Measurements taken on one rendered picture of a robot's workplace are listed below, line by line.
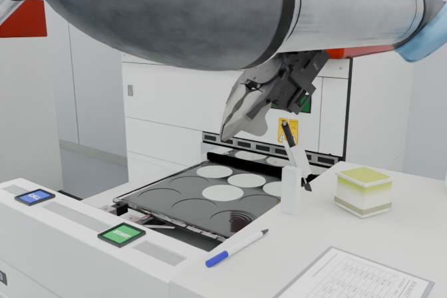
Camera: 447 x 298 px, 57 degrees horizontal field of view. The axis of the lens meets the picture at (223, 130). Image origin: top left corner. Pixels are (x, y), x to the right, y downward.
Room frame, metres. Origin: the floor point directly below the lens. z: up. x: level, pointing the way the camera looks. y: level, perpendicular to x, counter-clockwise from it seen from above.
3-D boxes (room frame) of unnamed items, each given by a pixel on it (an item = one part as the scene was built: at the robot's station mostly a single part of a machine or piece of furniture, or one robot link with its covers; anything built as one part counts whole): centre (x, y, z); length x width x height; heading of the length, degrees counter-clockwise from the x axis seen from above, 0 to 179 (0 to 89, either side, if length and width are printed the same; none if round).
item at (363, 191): (0.71, -0.26, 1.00); 0.07 x 0.07 x 0.07; 28
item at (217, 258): (0.57, -0.03, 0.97); 0.14 x 0.01 x 0.01; 137
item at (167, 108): (1.24, 0.02, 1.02); 0.81 x 0.03 x 0.40; 54
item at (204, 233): (0.80, 0.11, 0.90); 0.38 x 0.01 x 0.01; 54
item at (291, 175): (0.71, -0.13, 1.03); 0.06 x 0.04 x 0.13; 144
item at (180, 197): (0.95, 0.00, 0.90); 0.34 x 0.34 x 0.01; 54
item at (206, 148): (1.12, -0.11, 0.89); 0.44 x 0.02 x 0.10; 54
